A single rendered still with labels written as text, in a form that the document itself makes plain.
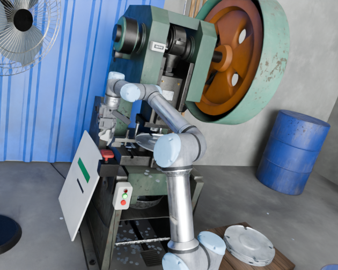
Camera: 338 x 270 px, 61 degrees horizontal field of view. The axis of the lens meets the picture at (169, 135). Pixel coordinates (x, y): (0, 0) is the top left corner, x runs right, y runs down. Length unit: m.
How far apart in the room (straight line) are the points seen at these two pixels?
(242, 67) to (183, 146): 0.84
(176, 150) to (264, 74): 0.75
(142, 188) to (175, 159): 0.69
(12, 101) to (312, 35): 3.40
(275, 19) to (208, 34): 0.34
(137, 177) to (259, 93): 0.79
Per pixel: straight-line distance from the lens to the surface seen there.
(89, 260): 1.94
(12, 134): 2.88
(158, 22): 1.53
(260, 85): 1.58
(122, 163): 1.65
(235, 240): 1.80
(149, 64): 1.53
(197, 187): 1.75
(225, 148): 3.74
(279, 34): 1.64
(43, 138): 2.90
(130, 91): 1.26
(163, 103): 1.28
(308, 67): 4.22
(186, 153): 1.03
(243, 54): 1.75
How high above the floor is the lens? 1.37
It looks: 18 degrees down
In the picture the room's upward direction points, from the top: 14 degrees clockwise
